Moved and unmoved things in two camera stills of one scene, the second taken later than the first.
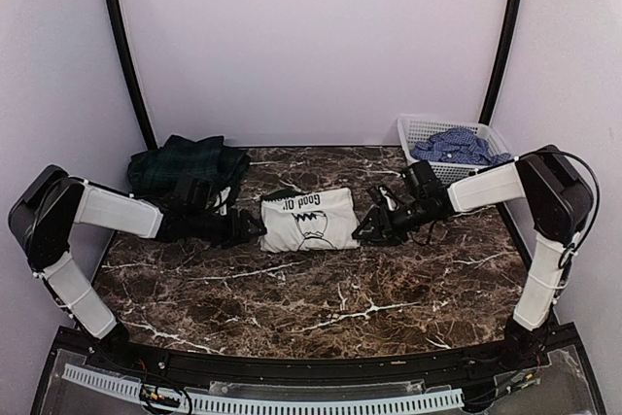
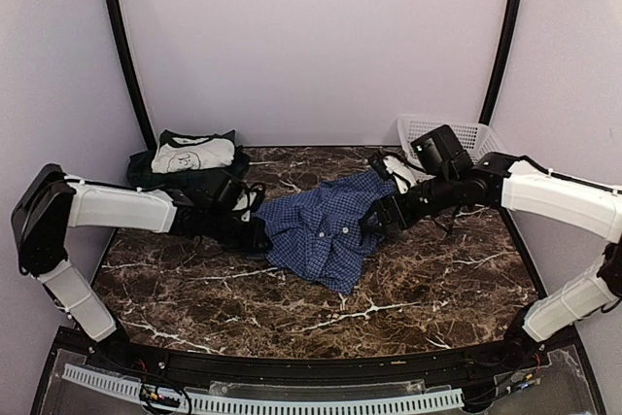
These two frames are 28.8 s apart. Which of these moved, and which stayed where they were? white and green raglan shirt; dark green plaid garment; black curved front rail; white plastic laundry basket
Moved: white and green raglan shirt
Stayed: white plastic laundry basket; dark green plaid garment; black curved front rail
